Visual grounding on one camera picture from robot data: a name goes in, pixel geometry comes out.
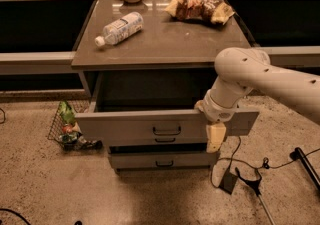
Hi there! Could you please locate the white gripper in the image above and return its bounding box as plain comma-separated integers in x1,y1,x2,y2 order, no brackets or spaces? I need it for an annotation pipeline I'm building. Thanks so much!
194,91,236,153

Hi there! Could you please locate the grey top drawer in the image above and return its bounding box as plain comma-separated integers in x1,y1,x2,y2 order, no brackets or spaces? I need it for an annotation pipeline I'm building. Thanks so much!
74,70,260,144

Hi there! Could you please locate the grey drawer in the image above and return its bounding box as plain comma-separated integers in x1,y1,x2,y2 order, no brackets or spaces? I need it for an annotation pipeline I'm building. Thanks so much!
103,136,207,147
109,151,219,170
74,70,260,144

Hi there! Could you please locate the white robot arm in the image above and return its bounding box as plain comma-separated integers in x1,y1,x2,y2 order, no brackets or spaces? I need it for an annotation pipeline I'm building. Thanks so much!
195,48,320,153

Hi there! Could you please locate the grey middle drawer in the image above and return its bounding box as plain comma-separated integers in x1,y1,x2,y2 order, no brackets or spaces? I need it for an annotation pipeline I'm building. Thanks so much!
103,136,207,147

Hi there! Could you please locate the grey drawer cabinet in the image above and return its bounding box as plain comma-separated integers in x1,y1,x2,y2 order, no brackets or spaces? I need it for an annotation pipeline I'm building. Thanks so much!
72,0,249,158

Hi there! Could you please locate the grey bottom drawer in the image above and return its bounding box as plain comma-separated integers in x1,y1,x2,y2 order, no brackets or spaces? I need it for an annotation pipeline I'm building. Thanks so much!
109,151,219,170

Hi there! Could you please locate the black power adapter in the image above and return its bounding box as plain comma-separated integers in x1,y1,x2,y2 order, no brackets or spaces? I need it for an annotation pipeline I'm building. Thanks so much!
219,169,238,194

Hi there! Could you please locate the black tripod leg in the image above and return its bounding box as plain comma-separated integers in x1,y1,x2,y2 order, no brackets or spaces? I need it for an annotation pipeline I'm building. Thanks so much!
235,167,276,225

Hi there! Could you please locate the black floor stand bar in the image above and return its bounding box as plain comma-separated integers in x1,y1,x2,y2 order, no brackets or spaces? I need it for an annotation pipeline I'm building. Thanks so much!
290,147,320,192

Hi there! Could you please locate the crumpled chip bag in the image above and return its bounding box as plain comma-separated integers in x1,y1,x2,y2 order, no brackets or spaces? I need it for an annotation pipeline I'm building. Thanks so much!
165,0,234,25

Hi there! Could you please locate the clear plastic water bottle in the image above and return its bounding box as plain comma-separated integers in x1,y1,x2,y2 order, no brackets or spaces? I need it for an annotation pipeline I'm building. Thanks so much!
95,12,144,47

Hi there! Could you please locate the green snack bag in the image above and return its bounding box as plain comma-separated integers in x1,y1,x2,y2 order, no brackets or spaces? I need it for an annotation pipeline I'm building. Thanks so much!
58,101,76,125

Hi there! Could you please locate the black power cable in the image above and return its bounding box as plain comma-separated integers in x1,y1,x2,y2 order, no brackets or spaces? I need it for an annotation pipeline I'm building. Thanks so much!
209,135,320,190

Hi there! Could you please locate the black wire basket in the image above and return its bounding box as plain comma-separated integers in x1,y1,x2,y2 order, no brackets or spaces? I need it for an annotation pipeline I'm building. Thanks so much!
47,100,103,151

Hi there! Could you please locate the black cable bottom left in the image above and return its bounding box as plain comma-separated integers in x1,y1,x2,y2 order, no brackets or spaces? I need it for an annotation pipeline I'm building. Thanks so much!
0,207,33,225

